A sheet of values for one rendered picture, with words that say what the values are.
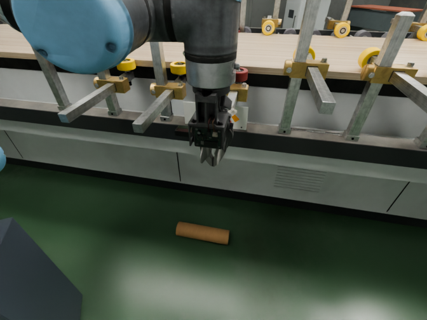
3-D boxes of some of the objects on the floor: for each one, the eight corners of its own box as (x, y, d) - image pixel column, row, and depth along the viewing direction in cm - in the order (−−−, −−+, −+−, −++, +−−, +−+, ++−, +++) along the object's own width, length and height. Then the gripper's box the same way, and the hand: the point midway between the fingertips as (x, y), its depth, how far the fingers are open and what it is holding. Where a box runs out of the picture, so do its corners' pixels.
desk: (359, 37, 603) (371, 4, 557) (408, 49, 501) (427, 9, 455) (338, 39, 584) (348, 5, 538) (385, 51, 483) (403, 10, 437)
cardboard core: (176, 238, 131) (175, 230, 126) (180, 226, 137) (179, 218, 132) (227, 247, 126) (227, 239, 121) (229, 235, 132) (229, 227, 127)
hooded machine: (303, 42, 556) (319, -32, 469) (319, 47, 511) (341, -33, 424) (276, 44, 537) (289, -32, 450) (291, 50, 492) (309, -34, 405)
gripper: (179, 91, 39) (188, 180, 52) (231, 95, 37) (226, 186, 50) (192, 75, 45) (197, 158, 58) (237, 78, 44) (232, 162, 57)
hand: (213, 160), depth 56 cm, fingers closed
